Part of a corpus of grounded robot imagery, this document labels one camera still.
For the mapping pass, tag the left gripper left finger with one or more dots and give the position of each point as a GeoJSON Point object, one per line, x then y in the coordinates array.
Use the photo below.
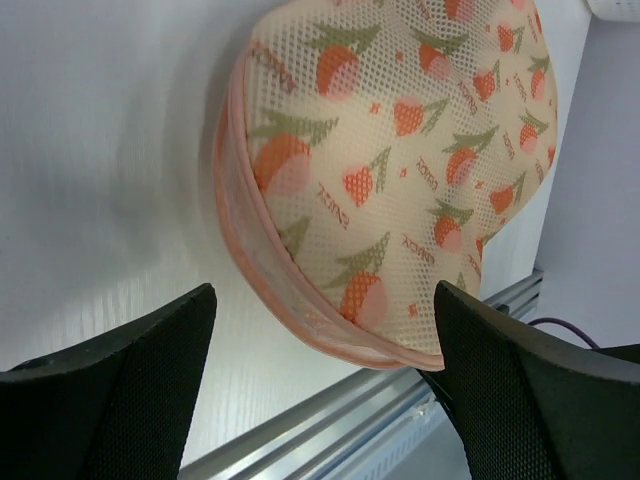
{"type": "Point", "coordinates": [117, 406]}

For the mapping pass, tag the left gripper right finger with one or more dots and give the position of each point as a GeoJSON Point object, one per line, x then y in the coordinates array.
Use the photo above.
{"type": "Point", "coordinates": [528, 405]}

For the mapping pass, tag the floral mesh laundry bag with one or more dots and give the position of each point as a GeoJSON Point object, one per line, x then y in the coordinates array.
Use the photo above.
{"type": "Point", "coordinates": [369, 150]}

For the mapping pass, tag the white plastic basket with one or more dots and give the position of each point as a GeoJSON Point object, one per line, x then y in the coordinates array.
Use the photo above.
{"type": "Point", "coordinates": [616, 10]}

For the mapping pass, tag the aluminium front rail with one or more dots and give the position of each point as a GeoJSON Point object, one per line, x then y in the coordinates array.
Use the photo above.
{"type": "Point", "coordinates": [304, 440]}

